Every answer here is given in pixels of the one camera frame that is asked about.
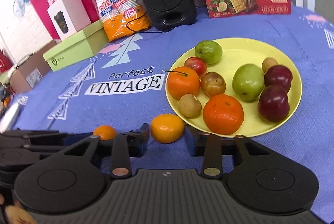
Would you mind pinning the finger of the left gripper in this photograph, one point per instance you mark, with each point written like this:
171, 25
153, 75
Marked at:
19, 132
48, 140

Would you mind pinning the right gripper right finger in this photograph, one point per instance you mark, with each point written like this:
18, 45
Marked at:
212, 147

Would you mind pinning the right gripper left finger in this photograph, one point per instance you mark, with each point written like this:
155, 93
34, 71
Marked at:
126, 145

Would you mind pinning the small orange tangerine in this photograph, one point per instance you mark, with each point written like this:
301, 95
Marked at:
105, 132

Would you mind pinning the large orange mandarin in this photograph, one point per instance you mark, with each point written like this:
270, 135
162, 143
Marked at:
223, 114

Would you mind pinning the small yellow-orange tangerine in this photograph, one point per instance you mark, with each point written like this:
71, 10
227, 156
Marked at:
167, 128

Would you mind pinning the tan longan fruit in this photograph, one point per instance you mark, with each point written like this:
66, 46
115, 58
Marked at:
268, 63
189, 106

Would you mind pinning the red-green small apple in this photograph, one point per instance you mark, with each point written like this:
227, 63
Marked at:
212, 84

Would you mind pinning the large orange with stem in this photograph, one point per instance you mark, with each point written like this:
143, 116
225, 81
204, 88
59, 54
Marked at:
181, 81

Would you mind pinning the dark red plum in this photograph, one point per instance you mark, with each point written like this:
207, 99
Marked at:
273, 105
278, 75

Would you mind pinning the green apple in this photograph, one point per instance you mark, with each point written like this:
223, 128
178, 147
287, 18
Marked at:
248, 82

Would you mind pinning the small red apple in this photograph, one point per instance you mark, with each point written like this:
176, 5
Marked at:
197, 65

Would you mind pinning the person left hand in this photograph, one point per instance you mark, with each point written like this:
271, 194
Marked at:
14, 214

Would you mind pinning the white plate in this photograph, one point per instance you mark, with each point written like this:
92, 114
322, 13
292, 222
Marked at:
10, 117

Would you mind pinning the brown cardboard box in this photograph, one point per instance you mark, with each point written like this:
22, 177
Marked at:
31, 70

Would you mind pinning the red kettle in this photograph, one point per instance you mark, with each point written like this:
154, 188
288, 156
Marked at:
5, 62

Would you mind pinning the yellow plastic plate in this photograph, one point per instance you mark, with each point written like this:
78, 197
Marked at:
240, 51

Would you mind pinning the green shoe box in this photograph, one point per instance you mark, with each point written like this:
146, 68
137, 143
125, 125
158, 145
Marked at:
80, 46

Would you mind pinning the white coffee cup box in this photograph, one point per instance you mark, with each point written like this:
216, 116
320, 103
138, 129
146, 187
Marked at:
68, 17

